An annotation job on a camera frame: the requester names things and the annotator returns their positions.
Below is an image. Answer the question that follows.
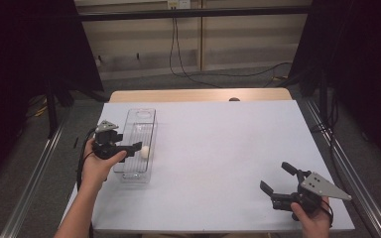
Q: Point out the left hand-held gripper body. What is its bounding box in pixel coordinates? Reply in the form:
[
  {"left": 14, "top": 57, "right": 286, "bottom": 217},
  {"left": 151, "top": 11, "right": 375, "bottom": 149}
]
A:
[{"left": 92, "top": 119, "right": 128, "bottom": 160}]

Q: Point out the clear plastic container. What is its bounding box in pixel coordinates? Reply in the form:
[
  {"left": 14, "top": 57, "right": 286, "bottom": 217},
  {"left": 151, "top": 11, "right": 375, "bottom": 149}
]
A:
[{"left": 113, "top": 107, "right": 159, "bottom": 184}]

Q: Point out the person's right hand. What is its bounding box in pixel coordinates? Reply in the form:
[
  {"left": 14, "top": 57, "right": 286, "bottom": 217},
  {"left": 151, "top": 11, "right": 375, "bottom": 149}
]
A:
[{"left": 290, "top": 196, "right": 332, "bottom": 238}]

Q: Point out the black metal stand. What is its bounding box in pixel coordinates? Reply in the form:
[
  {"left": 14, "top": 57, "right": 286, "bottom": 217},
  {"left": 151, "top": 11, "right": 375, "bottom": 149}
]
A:
[{"left": 45, "top": 80, "right": 60, "bottom": 140}]

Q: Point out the black curtain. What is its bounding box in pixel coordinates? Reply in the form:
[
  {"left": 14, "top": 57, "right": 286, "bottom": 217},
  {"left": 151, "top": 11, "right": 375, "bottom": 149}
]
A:
[
  {"left": 0, "top": 0, "right": 105, "bottom": 187},
  {"left": 289, "top": 0, "right": 381, "bottom": 173}
]

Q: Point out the black horizontal bar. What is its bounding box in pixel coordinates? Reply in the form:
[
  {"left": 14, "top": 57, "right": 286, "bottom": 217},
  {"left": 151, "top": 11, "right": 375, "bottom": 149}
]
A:
[{"left": 78, "top": 5, "right": 312, "bottom": 23}]

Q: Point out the white wall socket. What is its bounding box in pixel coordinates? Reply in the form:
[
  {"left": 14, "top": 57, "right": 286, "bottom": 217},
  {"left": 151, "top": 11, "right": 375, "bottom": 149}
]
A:
[{"left": 167, "top": 0, "right": 191, "bottom": 10}]

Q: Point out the black wall cable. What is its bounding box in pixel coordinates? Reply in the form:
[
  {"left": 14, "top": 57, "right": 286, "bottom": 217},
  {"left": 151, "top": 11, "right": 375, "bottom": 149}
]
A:
[
  {"left": 173, "top": 16, "right": 294, "bottom": 79},
  {"left": 169, "top": 16, "right": 224, "bottom": 89}
]

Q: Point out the wooden table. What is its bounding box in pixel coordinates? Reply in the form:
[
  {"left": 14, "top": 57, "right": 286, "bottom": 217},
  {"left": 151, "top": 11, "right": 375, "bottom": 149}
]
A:
[{"left": 108, "top": 87, "right": 294, "bottom": 103}]

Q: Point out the person's left hand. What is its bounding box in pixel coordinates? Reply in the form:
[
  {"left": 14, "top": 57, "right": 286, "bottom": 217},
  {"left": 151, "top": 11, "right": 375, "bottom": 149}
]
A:
[{"left": 80, "top": 138, "right": 128, "bottom": 190}]

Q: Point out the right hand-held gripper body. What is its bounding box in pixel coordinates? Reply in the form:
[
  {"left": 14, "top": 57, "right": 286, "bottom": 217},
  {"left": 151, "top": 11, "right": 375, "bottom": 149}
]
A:
[{"left": 271, "top": 170, "right": 352, "bottom": 212}]

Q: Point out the metal floor rail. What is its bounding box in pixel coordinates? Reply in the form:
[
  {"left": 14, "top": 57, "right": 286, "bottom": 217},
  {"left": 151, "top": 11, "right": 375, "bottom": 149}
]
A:
[
  {"left": 304, "top": 98, "right": 381, "bottom": 238},
  {"left": 0, "top": 110, "right": 72, "bottom": 238}
]

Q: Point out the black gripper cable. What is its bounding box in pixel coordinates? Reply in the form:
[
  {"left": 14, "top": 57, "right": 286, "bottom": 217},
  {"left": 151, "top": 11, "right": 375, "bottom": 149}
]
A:
[
  {"left": 74, "top": 128, "right": 97, "bottom": 192},
  {"left": 320, "top": 197, "right": 335, "bottom": 228}
]

